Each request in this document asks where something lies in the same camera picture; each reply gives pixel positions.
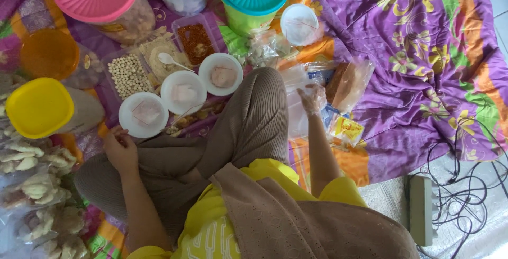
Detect person's right hand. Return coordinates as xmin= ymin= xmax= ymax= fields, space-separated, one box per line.
xmin=296 ymin=83 xmax=328 ymax=117

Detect person's left hand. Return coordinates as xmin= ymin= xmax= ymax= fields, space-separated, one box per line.
xmin=103 ymin=126 xmax=139 ymax=175

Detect blue and white packet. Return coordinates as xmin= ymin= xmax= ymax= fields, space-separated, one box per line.
xmin=306 ymin=63 xmax=338 ymax=87

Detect white round bowl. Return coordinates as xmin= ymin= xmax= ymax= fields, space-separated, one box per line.
xmin=118 ymin=92 xmax=170 ymax=139
xmin=160 ymin=70 xmax=208 ymax=116
xmin=198 ymin=53 xmax=244 ymax=97

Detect stack of clear plastic bags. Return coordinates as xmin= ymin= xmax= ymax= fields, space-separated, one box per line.
xmin=279 ymin=63 xmax=329 ymax=140

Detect clear bag of brown powder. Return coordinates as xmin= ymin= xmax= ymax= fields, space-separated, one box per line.
xmin=325 ymin=58 xmax=375 ymax=114

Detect yellow seasoning packets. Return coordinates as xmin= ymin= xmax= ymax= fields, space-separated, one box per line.
xmin=329 ymin=114 xmax=366 ymax=148

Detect clear tray of white balls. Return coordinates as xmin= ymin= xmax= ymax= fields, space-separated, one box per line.
xmin=102 ymin=51 xmax=156 ymax=103

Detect clear bag of pale pieces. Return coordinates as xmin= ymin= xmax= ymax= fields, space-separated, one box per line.
xmin=238 ymin=29 xmax=291 ymax=69

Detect bag of brown snack pieces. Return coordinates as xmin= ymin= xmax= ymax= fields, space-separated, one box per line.
xmin=165 ymin=99 xmax=228 ymax=137

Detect person's brown trousers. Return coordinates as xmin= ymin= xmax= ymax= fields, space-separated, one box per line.
xmin=73 ymin=67 xmax=290 ymax=244

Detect clear container with yellow lid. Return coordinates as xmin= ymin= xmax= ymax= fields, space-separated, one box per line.
xmin=5 ymin=77 xmax=106 ymax=140

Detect clear tray of beige powder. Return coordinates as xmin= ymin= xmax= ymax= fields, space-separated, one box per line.
xmin=138 ymin=35 xmax=194 ymax=85

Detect white plastic spoon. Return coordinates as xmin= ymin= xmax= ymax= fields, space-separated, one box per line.
xmin=158 ymin=52 xmax=195 ymax=73

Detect purple floral blanket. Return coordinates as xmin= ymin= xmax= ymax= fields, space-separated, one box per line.
xmin=0 ymin=0 xmax=508 ymax=259

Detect heap of bagged pale crackers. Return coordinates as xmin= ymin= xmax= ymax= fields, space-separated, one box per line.
xmin=0 ymin=72 xmax=90 ymax=259

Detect clear jar with orange lid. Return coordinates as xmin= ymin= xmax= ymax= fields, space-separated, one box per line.
xmin=19 ymin=28 xmax=105 ymax=90

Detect person's yellow shirt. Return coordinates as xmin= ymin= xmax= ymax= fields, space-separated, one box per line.
xmin=126 ymin=158 xmax=369 ymax=259

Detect clear tray of chili flakes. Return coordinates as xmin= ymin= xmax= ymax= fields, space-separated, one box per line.
xmin=171 ymin=14 xmax=220 ymax=67

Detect person's brown scarf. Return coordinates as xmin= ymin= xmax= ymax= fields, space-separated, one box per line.
xmin=209 ymin=163 xmax=420 ymax=259

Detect clear jar with pink lid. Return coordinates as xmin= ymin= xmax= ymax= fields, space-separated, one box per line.
xmin=49 ymin=0 xmax=156 ymax=46

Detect grey power strip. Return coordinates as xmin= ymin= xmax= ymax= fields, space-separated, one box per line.
xmin=405 ymin=174 xmax=440 ymax=248

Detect tangle of black cables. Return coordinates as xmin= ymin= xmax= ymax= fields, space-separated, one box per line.
xmin=413 ymin=117 xmax=508 ymax=259

